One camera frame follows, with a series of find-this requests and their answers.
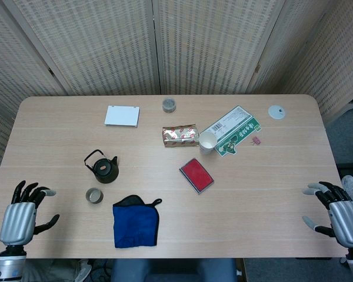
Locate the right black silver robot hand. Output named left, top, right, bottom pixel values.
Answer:
left=301, top=181, right=353, bottom=249

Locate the black teapot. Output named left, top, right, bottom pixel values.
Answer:
left=83, top=149, right=119, bottom=185

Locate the gold snack package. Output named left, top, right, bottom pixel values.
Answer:
left=162, top=125, right=201, bottom=148

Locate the dark green tea cup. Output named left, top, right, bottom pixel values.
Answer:
left=85, top=187, right=104, bottom=206

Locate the white round table grommet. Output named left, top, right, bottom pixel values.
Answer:
left=268, top=105, right=287, bottom=120

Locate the green white flattened carton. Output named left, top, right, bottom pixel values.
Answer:
left=200, top=105, right=262, bottom=157

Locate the red stamp pad case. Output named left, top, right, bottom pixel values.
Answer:
left=178, top=157, right=215, bottom=195

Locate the white paper cup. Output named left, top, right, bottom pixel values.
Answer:
left=198, top=130, right=218, bottom=156

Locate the blue cloth with black trim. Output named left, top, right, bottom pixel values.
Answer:
left=112, top=194, right=163, bottom=249

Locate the small round clear jar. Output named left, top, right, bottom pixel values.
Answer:
left=162, top=98, right=177, bottom=113

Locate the blue seat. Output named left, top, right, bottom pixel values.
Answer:
left=110, top=258, right=238, bottom=282

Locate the white flat plastic box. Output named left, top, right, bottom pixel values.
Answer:
left=104, top=105, right=141, bottom=128

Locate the beige fabric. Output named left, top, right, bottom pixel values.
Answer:
left=20, top=258, right=92, bottom=282

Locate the woven folding screen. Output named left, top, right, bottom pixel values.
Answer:
left=0, top=0, right=353, bottom=203

